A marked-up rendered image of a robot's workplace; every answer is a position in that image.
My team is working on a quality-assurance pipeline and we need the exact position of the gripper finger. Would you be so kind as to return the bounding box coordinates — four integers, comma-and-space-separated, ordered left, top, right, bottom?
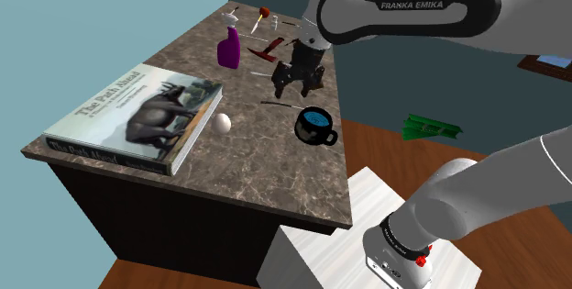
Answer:
270, 60, 294, 100
301, 65, 326, 99

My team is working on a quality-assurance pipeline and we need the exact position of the large book with animal cover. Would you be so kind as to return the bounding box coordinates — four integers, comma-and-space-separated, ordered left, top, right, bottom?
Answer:
41, 62, 224, 177

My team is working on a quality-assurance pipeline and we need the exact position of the white egg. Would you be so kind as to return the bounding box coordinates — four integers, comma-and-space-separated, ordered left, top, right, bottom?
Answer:
210, 113, 233, 135

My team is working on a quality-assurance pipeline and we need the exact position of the red headed utensil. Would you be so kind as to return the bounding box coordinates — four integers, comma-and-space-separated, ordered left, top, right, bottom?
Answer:
250, 6, 272, 36

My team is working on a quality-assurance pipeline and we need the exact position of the dark red tool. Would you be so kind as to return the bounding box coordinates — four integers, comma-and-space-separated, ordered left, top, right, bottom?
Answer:
247, 37, 286, 63

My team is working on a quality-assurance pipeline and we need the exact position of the brown framed picture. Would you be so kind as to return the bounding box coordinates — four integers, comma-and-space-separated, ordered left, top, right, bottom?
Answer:
517, 53, 572, 84

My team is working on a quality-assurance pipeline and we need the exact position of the green folded object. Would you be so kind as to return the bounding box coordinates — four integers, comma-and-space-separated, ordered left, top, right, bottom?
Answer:
401, 113, 464, 142

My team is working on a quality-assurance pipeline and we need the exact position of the black mug with blue inside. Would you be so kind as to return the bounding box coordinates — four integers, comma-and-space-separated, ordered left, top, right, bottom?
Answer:
294, 106, 339, 148

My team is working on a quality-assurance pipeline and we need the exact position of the dark cabinet with marble top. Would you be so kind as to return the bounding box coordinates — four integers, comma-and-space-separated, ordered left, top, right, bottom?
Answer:
20, 0, 354, 288

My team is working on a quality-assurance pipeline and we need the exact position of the purple spray bottle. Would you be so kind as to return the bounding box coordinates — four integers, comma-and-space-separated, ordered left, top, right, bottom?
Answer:
216, 12, 242, 71

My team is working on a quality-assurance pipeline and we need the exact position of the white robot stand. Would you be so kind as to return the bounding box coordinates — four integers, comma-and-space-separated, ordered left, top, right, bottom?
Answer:
257, 166, 483, 289

